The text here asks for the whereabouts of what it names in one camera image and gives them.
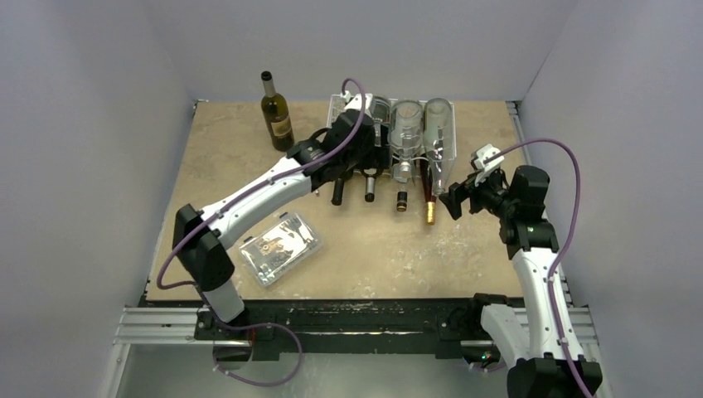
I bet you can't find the clear bottle silver cap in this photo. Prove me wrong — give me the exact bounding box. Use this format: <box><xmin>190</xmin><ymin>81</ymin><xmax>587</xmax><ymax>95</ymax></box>
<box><xmin>368</xmin><ymin>95</ymin><xmax>391</xmax><ymax>147</ymax></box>

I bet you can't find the dark labelled wine bottle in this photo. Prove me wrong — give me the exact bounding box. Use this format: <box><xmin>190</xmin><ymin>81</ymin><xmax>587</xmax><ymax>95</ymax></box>
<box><xmin>260</xmin><ymin>70</ymin><xmax>294</xmax><ymax>153</ymax></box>

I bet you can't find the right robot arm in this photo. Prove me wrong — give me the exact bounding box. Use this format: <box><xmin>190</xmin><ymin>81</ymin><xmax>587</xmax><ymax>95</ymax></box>
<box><xmin>439</xmin><ymin>166</ymin><xmax>603</xmax><ymax>397</ymax></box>

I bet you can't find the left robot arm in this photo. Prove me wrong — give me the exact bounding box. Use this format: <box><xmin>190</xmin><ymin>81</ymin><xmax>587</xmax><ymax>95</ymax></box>
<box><xmin>172</xmin><ymin>109</ymin><xmax>376</xmax><ymax>339</ymax></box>

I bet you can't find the dark bottle silver collar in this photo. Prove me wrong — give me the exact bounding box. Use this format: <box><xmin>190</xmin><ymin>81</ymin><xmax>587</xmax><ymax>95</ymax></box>
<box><xmin>362</xmin><ymin>171</ymin><xmax>378</xmax><ymax>202</ymax></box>

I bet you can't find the red bottle gold foil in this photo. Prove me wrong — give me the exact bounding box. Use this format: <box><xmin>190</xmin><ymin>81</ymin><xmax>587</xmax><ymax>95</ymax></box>
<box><xmin>419</xmin><ymin>159</ymin><xmax>436</xmax><ymax>226</ymax></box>

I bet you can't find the small dark bottle gold cap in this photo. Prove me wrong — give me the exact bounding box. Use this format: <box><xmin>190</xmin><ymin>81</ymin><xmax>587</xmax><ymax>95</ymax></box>
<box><xmin>395</xmin><ymin>187</ymin><xmax>408</xmax><ymax>212</ymax></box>

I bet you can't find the dark green lower bottle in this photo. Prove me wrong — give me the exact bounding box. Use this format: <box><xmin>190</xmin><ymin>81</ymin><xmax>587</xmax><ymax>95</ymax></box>
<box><xmin>331</xmin><ymin>177</ymin><xmax>346</xmax><ymax>206</ymax></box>

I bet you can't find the tall clear bottle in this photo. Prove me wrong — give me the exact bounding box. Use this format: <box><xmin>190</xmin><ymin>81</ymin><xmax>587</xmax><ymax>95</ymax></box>
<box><xmin>424</xmin><ymin>98</ymin><xmax>454</xmax><ymax>197</ymax></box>

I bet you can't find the clear plastic parts box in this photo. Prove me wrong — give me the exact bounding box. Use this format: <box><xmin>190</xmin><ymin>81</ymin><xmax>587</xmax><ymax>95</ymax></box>
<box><xmin>239</xmin><ymin>212</ymin><xmax>322</xmax><ymax>287</ymax></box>

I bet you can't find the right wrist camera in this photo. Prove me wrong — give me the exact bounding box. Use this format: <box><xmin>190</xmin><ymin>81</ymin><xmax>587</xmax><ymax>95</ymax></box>
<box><xmin>472</xmin><ymin>143</ymin><xmax>505</xmax><ymax>187</ymax></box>

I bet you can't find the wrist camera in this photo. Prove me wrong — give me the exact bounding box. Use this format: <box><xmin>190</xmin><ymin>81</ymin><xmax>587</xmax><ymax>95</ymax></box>
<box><xmin>472</xmin><ymin>143</ymin><xmax>505</xmax><ymax>187</ymax></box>
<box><xmin>341</xmin><ymin>90</ymin><xmax>375</xmax><ymax>117</ymax></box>

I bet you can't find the white wire wine rack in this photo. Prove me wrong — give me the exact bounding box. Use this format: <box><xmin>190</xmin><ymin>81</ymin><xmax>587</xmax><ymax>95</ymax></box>
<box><xmin>327</xmin><ymin>94</ymin><xmax>458</xmax><ymax>182</ymax></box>

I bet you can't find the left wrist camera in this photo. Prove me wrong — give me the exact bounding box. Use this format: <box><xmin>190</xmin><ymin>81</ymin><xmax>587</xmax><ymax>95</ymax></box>
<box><xmin>341</xmin><ymin>90</ymin><xmax>375</xmax><ymax>117</ymax></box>

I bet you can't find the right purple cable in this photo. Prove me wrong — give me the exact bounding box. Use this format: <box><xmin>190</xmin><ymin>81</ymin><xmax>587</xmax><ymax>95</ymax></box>
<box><xmin>488</xmin><ymin>138</ymin><xmax>597</xmax><ymax>398</ymax></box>

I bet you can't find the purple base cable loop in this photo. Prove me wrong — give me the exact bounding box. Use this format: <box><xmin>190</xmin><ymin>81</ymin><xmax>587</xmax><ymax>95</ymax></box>
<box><xmin>203</xmin><ymin>291</ymin><xmax>304</xmax><ymax>389</ymax></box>

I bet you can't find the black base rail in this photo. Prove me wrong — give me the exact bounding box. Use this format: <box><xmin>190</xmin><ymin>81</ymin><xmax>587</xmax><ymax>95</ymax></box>
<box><xmin>195</xmin><ymin>298</ymin><xmax>528</xmax><ymax>364</ymax></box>

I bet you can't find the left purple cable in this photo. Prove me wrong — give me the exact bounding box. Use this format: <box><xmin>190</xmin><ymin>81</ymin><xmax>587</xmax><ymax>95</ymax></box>
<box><xmin>156</xmin><ymin>77</ymin><xmax>367</xmax><ymax>291</ymax></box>

